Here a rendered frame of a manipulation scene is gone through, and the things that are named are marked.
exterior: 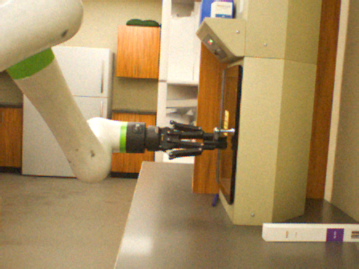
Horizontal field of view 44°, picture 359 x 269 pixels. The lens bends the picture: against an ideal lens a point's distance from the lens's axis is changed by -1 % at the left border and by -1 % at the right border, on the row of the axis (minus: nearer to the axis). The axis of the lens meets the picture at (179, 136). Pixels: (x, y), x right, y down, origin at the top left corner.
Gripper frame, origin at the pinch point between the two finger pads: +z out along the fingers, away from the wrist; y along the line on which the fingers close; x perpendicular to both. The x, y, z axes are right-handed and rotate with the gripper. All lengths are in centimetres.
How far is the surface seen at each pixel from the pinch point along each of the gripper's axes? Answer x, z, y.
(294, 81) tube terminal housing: -16.3, 21.1, 11.0
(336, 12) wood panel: -10, 44, 52
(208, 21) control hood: -29.5, -4.9, 18.9
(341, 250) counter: -5.8, 29.5, -35.1
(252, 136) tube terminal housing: -9.1, 9.2, -4.0
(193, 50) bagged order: 67, 0, 109
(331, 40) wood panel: -3, 43, 45
